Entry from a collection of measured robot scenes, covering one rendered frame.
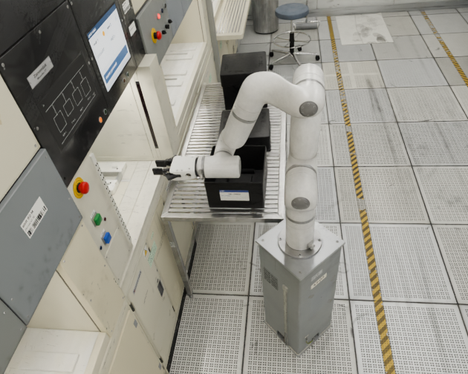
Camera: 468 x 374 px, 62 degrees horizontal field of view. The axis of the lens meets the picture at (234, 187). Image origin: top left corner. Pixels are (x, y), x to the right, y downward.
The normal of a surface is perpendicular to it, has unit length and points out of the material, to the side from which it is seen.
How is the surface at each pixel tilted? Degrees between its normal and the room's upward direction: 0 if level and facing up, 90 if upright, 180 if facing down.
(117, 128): 90
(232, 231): 0
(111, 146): 90
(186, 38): 90
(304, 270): 0
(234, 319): 0
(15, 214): 90
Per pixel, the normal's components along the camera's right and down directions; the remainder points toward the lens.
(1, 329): 0.99, 0.00
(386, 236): -0.10, -0.72
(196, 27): -0.11, 0.70
